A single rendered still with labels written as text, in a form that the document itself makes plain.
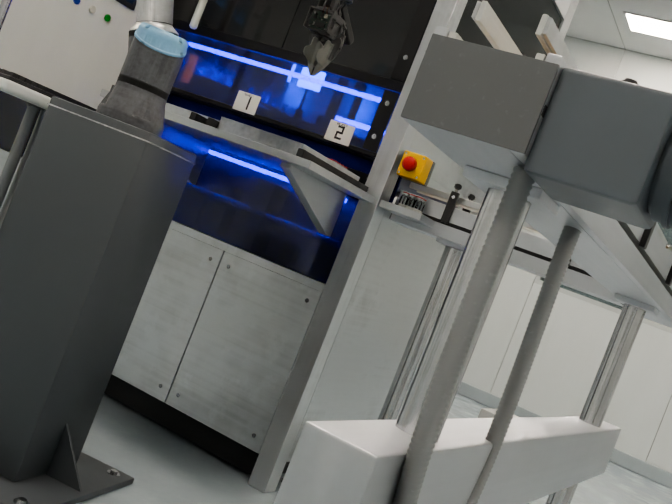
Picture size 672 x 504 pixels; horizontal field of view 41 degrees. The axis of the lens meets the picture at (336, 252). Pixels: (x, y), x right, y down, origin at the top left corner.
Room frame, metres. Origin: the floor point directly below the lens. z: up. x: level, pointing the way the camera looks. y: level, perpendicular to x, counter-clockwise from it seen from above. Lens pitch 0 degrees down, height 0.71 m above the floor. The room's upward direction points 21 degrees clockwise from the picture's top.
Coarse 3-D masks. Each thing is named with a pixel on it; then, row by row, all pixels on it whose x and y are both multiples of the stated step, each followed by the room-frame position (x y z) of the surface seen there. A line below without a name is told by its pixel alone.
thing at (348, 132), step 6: (330, 126) 2.59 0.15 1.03; (336, 126) 2.58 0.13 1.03; (348, 126) 2.56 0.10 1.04; (330, 132) 2.58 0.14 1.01; (348, 132) 2.56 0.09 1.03; (324, 138) 2.59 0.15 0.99; (330, 138) 2.58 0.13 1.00; (342, 138) 2.56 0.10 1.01; (348, 138) 2.56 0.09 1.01; (342, 144) 2.56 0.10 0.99; (348, 144) 2.55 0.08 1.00
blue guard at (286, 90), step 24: (192, 48) 2.85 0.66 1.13; (216, 48) 2.81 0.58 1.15; (240, 48) 2.77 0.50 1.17; (192, 72) 2.83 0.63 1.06; (216, 72) 2.79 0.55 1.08; (240, 72) 2.75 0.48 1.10; (264, 72) 2.72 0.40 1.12; (288, 72) 2.68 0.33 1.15; (216, 96) 2.78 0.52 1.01; (264, 96) 2.70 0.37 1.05; (288, 96) 2.67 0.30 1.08; (312, 96) 2.63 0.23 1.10; (336, 96) 2.60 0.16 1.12; (360, 96) 2.56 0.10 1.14; (288, 120) 2.65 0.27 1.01; (312, 120) 2.62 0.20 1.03; (336, 120) 2.58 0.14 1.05; (360, 120) 2.55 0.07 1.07; (360, 144) 2.54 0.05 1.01
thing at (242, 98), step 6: (240, 96) 2.74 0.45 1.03; (246, 96) 2.73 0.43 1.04; (252, 96) 2.72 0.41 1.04; (258, 96) 2.71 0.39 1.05; (234, 102) 2.74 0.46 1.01; (240, 102) 2.73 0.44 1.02; (246, 102) 2.72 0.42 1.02; (252, 102) 2.71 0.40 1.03; (258, 102) 2.71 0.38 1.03; (234, 108) 2.74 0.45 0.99; (240, 108) 2.73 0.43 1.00; (252, 108) 2.71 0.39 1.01; (252, 114) 2.71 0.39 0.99
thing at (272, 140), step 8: (224, 120) 2.29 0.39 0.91; (232, 120) 2.28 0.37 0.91; (224, 128) 2.29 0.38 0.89; (232, 128) 2.28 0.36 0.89; (240, 128) 2.27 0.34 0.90; (248, 128) 2.26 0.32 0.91; (256, 128) 2.25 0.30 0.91; (248, 136) 2.25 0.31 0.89; (256, 136) 2.24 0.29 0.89; (264, 136) 2.23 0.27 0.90; (272, 136) 2.22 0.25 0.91; (280, 136) 2.21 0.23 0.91; (264, 144) 2.23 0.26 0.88; (272, 144) 2.22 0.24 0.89; (280, 144) 2.21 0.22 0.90; (288, 144) 2.20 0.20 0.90; (296, 144) 2.19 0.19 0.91; (304, 144) 2.18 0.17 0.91; (288, 152) 2.19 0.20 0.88; (296, 152) 2.18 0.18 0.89; (312, 152) 2.22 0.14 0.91; (328, 160) 2.30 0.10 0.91; (344, 168) 2.39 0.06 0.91; (352, 176) 2.44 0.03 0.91
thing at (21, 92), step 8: (0, 80) 2.34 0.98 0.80; (8, 80) 2.33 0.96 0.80; (0, 88) 2.35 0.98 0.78; (8, 88) 2.33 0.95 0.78; (16, 88) 2.35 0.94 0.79; (24, 88) 2.36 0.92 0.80; (16, 96) 2.47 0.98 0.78; (24, 96) 2.37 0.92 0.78; (32, 96) 2.39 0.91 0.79; (40, 96) 2.41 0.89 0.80; (40, 104) 2.42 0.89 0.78
